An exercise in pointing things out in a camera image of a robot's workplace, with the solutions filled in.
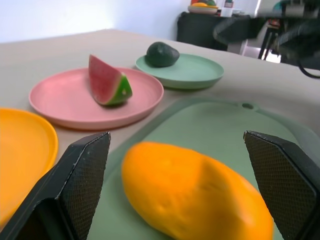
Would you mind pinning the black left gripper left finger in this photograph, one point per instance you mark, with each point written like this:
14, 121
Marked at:
62, 190

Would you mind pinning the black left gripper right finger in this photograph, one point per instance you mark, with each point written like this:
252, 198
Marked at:
285, 180

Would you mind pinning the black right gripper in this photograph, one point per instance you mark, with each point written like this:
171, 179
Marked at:
307, 58

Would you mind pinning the orange plate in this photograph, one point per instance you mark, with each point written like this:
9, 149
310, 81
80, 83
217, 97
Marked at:
20, 155

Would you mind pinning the green plate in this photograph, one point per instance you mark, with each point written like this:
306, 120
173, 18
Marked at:
190, 68

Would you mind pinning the pink plate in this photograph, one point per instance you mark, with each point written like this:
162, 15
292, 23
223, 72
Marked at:
67, 100

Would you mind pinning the white cup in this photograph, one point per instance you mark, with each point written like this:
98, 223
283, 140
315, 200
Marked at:
227, 12

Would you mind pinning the stack of pastel plates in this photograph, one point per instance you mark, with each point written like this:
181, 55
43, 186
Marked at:
202, 10

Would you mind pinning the black cabinet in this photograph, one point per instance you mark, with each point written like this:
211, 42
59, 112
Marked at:
197, 30

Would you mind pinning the pile of toy fruit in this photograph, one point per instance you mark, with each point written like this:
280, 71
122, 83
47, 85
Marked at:
203, 3

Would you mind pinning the green cutting board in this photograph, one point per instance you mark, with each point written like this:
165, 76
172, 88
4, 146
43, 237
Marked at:
212, 125

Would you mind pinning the orange mango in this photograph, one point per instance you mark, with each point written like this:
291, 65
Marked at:
190, 192

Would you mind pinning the dark green avocado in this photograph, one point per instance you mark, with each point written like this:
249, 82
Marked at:
161, 55

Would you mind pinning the watermelon slice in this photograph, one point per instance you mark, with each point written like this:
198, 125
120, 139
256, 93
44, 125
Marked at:
105, 82

